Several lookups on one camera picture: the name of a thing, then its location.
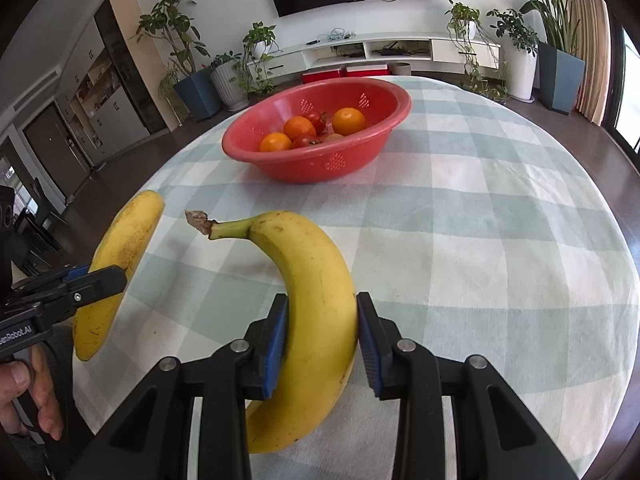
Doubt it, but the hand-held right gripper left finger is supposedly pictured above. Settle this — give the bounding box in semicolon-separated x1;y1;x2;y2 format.
67;292;291;480

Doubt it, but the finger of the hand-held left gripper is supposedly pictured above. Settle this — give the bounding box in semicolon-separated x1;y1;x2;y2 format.
9;263;92;302
39;265;128;332

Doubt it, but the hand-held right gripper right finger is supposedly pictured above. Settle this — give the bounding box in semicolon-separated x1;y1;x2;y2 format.
355;291;581;480

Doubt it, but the long-stemmed yellow banana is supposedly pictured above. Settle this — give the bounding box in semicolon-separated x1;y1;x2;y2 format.
185;210;359;455

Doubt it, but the red plastic colander bowl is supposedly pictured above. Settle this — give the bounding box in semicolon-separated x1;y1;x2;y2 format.
221;77;412;184

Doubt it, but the large orange mandarin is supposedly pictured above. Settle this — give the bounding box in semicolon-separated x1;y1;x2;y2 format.
283;116;317;141

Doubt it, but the smooth round orange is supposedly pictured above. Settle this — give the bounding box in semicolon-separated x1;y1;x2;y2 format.
332;107;366;136

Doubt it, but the person's left hand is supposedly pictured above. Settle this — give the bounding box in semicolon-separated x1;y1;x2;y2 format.
0;345;65;442

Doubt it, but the brown entrance door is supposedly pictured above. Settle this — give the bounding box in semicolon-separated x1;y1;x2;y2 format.
22;101;93;198

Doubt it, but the white shelf cabinet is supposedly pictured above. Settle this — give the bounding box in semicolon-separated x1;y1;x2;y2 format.
55;20;151;166

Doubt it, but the tall dark glass cabinet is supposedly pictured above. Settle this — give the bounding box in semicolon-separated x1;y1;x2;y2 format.
94;0;168;136

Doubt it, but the small orange mandarin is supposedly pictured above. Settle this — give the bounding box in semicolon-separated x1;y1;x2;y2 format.
259;132;293;153

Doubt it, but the leafy tree in blue pot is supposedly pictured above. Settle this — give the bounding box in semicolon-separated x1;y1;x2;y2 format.
136;0;223;122

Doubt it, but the plant in white ribbed pot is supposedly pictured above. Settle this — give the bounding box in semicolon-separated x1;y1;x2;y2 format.
209;51;251;112

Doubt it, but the red storage box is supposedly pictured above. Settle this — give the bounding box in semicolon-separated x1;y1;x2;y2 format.
302;69;347;84
346;62;389;77

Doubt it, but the trailing plant in small pot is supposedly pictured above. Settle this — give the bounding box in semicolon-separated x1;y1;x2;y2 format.
242;21;283;96

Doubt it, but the white television console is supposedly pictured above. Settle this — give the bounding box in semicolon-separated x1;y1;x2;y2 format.
247;32;502;86

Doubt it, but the bushy plant in white pot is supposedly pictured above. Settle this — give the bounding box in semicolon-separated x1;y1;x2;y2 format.
487;8;540;101

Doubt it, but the tall broadleaf plant blue pot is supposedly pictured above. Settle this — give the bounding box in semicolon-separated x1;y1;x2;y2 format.
502;0;587;115

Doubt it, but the trailing vine plant on console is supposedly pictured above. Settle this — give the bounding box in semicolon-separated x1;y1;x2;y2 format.
445;0;511;103

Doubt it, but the glass window door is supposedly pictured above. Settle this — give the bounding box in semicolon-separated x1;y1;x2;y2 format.
607;25;640;161

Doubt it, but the beige curtain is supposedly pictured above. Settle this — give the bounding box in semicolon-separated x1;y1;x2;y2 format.
562;0;613;126

